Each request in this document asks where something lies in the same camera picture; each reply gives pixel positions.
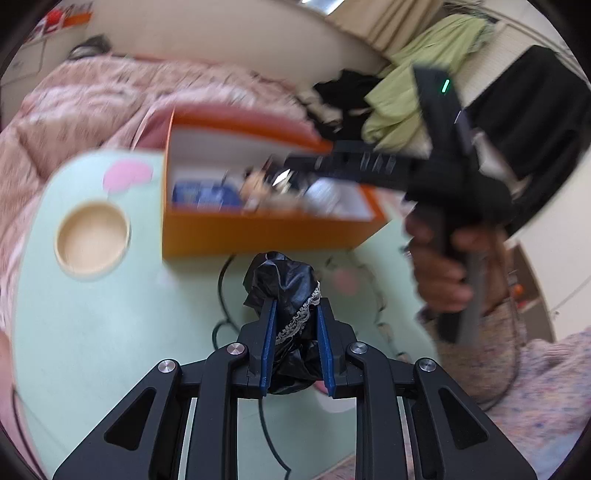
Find person's right forearm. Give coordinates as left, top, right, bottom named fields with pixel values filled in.
left=420, top=295, right=532, bottom=411

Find clear plastic wrapped item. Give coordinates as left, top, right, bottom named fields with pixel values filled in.
left=302, top=178, right=345, bottom=215

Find blue case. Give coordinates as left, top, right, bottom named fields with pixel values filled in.
left=172, top=182, right=241, bottom=210

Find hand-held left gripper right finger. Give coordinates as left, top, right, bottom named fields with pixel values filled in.
left=315, top=298, right=539, bottom=480

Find pink bed sheet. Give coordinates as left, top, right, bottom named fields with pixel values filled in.
left=0, top=323, right=29, bottom=455

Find black clothes pile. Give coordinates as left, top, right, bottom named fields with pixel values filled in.
left=314, top=69, right=384, bottom=139

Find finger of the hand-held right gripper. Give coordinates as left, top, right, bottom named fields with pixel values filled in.
left=332, top=140, right=430, bottom=163
left=284, top=154, right=416, bottom=191

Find pink pillow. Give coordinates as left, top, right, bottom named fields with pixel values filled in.
left=133, top=104, right=175, bottom=151

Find beige curtain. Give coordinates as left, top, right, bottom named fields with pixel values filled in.
left=330, top=0, right=444, bottom=54

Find person's right hand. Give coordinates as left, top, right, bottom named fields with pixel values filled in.
left=402, top=212, right=509, bottom=317

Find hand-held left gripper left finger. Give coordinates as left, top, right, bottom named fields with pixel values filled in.
left=53, top=300, right=278, bottom=480

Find white slatted cabinet door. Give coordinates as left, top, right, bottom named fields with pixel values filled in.
left=455, top=23, right=536, bottom=109

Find black lace-trimmed pouch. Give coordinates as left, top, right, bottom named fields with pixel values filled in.
left=243, top=251, right=324, bottom=395

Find pink floral quilt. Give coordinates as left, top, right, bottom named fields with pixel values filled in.
left=0, top=58, right=315, bottom=333

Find cartoon figure keychain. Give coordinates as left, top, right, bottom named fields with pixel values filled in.
left=242, top=168, right=278, bottom=213

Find orange cardboard box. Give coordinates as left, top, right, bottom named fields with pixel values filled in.
left=161, top=108, right=391, bottom=259

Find black hanging garment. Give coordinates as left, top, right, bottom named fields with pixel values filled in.
left=462, top=45, right=591, bottom=232

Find pastel speckled rug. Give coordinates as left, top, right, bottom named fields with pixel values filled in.
left=471, top=325, right=591, bottom=480

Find dark grey cloth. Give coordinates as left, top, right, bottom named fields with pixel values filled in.
left=69, top=39, right=112, bottom=62

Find light green hanging garment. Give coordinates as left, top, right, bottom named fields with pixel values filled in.
left=362, top=14, right=495, bottom=151

